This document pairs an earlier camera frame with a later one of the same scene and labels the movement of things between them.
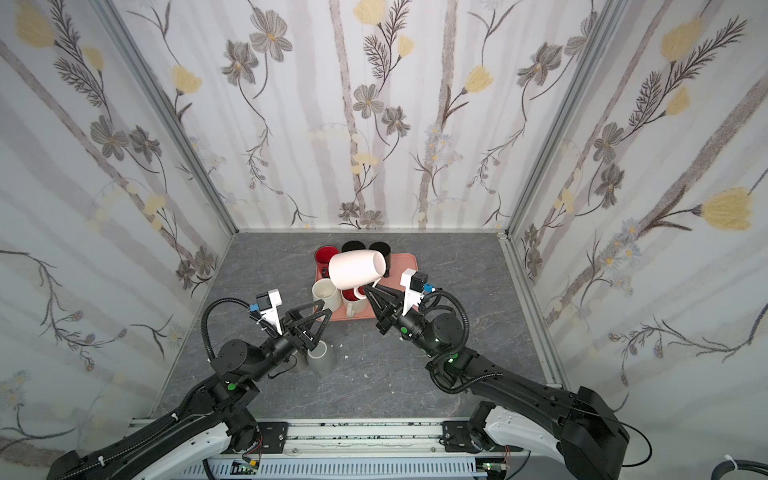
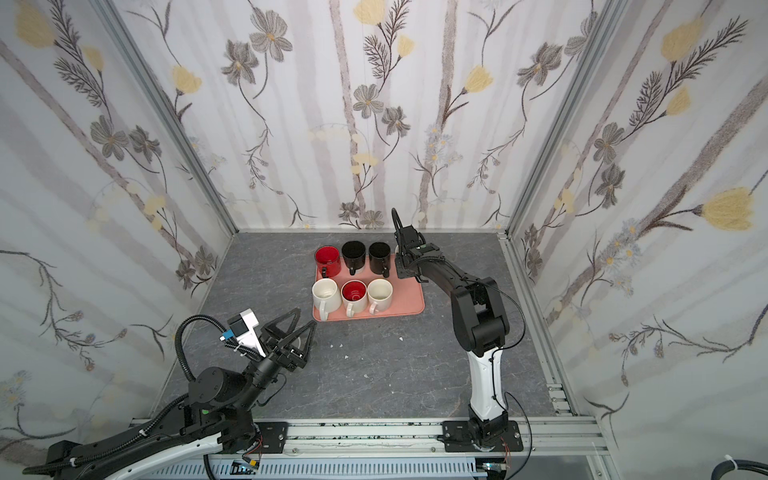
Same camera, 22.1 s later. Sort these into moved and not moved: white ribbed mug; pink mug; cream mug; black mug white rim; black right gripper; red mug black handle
Moved: black right gripper; pink mug
Not moved: cream mug; red mug black handle; white ribbed mug; black mug white rim
